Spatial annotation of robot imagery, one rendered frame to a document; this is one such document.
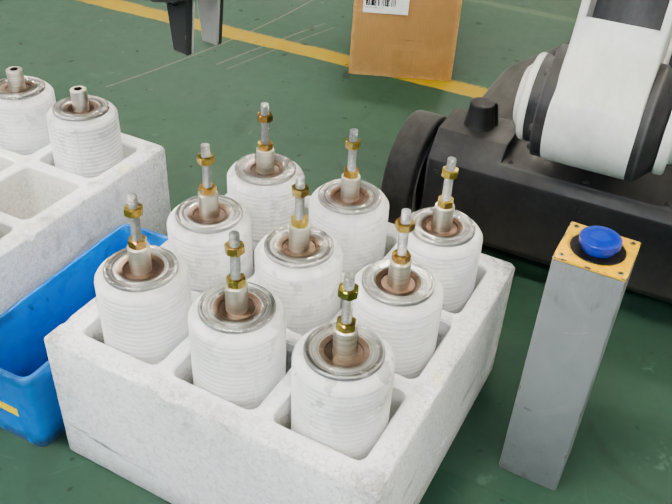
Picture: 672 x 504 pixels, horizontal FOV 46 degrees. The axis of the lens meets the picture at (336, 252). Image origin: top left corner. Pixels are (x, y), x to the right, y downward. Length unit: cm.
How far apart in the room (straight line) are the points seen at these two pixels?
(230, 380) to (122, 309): 13
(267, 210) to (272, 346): 25
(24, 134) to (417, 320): 67
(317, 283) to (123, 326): 20
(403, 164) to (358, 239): 31
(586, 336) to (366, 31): 116
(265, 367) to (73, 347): 21
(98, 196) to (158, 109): 63
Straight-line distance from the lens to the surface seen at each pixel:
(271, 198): 95
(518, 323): 118
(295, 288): 83
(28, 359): 108
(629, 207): 115
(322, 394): 71
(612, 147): 98
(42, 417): 98
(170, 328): 83
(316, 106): 171
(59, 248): 108
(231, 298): 75
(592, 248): 78
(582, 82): 98
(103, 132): 113
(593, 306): 80
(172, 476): 89
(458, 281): 89
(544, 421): 91
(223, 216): 90
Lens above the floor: 75
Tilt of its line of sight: 36 degrees down
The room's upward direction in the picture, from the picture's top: 3 degrees clockwise
